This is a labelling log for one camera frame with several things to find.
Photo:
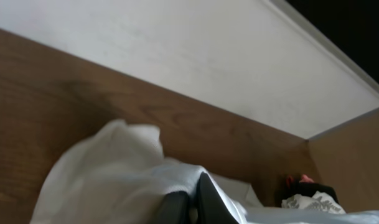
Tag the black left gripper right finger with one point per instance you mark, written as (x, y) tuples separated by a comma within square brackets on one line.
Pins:
[(210, 206)]

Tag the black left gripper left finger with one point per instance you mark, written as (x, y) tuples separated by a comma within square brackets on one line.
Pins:
[(174, 209)]

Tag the white printed t-shirt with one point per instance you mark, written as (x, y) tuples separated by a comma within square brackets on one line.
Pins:
[(120, 175)]

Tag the black garment with red details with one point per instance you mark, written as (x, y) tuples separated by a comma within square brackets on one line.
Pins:
[(291, 185)]

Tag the white fern pattern cloth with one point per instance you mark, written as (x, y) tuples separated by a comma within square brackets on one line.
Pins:
[(320, 201)]

